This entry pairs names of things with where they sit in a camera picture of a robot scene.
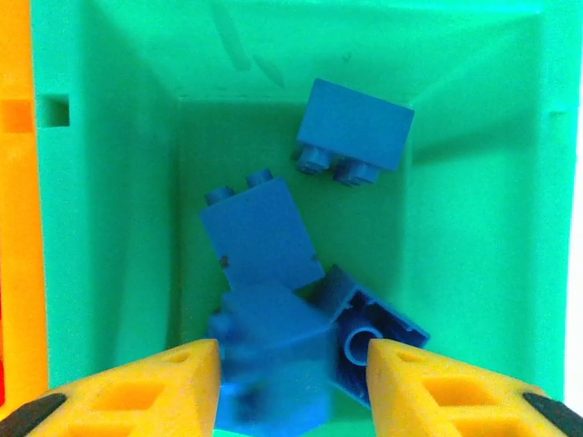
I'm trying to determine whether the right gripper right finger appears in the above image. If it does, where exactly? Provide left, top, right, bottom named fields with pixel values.
left=365, top=338, right=583, bottom=437

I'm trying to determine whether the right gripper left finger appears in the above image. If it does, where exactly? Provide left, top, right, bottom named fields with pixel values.
left=0, top=338, right=223, bottom=437

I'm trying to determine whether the blue lego brick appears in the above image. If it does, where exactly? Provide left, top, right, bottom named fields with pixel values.
left=291, top=77, right=415, bottom=188
left=208, top=286, right=341, bottom=433
left=298, top=263, right=432, bottom=413
left=199, top=168, right=326, bottom=292

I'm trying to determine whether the green plastic bin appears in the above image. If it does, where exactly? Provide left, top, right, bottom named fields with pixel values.
left=29, top=0, right=573, bottom=404

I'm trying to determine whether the orange plastic bin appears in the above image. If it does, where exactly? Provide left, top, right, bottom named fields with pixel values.
left=0, top=0, right=50, bottom=406

